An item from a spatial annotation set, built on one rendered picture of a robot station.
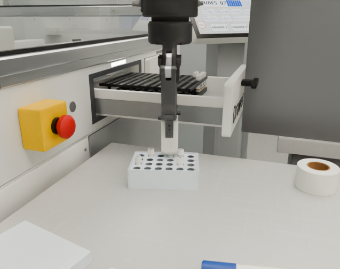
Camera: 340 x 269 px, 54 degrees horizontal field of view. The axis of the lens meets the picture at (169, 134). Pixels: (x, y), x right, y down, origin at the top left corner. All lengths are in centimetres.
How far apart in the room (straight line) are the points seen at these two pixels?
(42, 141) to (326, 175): 47
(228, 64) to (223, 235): 133
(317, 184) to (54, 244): 42
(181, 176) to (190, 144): 202
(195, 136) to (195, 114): 187
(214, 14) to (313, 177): 116
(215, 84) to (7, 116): 55
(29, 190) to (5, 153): 9
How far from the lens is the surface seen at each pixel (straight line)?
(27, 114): 57
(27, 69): 60
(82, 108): 73
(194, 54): 243
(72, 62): 69
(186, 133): 257
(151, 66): 103
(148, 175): 58
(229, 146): 188
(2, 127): 56
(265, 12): 85
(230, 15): 169
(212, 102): 68
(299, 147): 89
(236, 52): 176
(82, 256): 43
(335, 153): 90
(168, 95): 55
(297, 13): 85
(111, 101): 75
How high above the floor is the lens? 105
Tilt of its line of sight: 19 degrees down
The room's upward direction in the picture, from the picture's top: straight up
